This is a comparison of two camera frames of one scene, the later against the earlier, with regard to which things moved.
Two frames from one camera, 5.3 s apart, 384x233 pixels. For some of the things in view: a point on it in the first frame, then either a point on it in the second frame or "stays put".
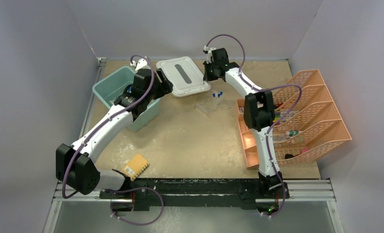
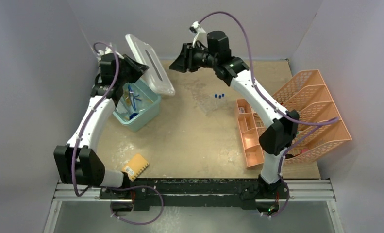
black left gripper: x=164 y=87 to x=138 y=70
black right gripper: x=207 y=77 to x=186 y=60
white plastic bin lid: x=185 y=77 to x=157 y=75
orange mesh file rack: x=307 y=125 stays put
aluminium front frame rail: x=320 y=191 stays put
